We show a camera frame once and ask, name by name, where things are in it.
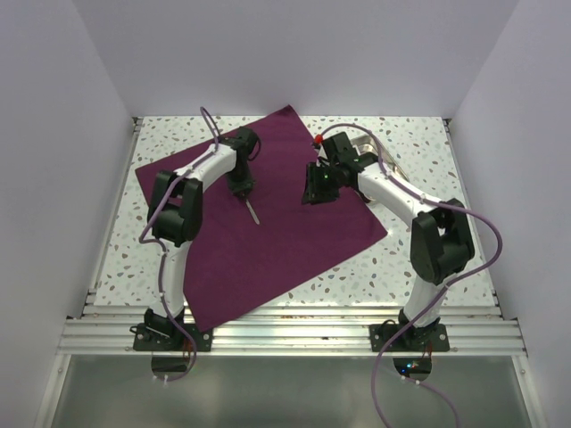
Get stainless steel tray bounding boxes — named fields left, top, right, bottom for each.
left=345, top=135, right=410, bottom=208

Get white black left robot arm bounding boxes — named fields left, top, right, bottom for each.
left=140, top=128, right=261, bottom=350

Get steel tweezers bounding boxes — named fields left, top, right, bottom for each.
left=244, top=198, right=261, bottom=226

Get purple cloth mat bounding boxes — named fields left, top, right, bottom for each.
left=137, top=107, right=386, bottom=331

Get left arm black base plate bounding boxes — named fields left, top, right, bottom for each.
left=129, top=324, right=214, bottom=352

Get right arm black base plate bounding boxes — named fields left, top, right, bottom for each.
left=368, top=320, right=451, bottom=353

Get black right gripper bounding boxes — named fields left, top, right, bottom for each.
left=302, top=161, right=342, bottom=205

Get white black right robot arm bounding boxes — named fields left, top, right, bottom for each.
left=302, top=132, right=475, bottom=350

